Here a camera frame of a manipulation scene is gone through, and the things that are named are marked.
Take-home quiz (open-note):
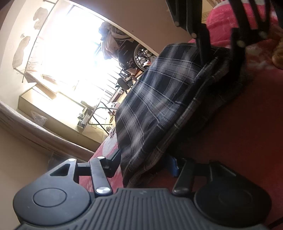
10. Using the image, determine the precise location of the black white plaid shirt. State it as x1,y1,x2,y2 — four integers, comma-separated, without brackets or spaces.
116,43,246,188

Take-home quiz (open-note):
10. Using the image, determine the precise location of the beige curtain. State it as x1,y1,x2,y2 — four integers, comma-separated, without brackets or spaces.
1,102,94,162

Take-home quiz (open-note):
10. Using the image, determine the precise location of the wheelchair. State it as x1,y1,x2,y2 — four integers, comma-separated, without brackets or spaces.
117,40,157,72

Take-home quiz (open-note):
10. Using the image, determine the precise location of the black office chair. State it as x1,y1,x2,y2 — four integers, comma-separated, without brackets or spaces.
117,78,133,91

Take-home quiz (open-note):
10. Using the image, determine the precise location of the folding table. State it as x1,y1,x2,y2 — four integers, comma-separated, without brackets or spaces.
77,101,117,134

